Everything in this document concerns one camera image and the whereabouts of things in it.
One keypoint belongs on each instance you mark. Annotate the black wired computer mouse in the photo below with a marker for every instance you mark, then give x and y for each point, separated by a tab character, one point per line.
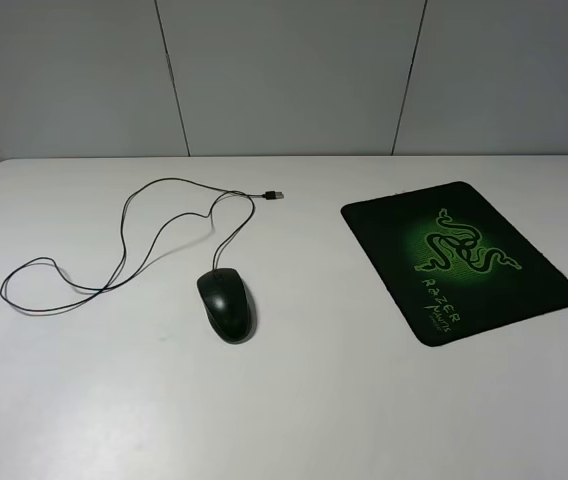
225	297

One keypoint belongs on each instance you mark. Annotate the black green Razer mouse pad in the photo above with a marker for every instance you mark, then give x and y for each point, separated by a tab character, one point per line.
453	264

